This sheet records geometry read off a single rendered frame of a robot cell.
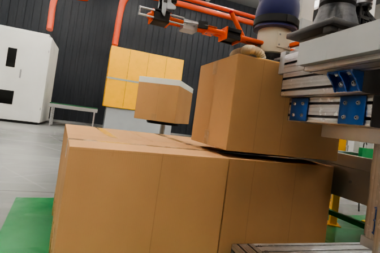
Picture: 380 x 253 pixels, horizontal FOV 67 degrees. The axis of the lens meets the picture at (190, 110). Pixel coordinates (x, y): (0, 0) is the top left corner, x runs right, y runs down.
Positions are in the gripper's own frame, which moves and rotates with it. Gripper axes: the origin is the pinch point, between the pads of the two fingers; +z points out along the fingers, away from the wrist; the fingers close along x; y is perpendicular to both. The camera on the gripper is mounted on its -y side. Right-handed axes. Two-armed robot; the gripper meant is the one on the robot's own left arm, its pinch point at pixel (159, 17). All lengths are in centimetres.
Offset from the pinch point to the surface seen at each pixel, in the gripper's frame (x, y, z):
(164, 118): 132, 45, 45
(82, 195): -25, -22, 71
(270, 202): -20, 55, 73
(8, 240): 32, -49, 110
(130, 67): 728, 89, -84
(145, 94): 144, 27, 25
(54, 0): 728, -136, -221
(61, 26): 1058, -142, -235
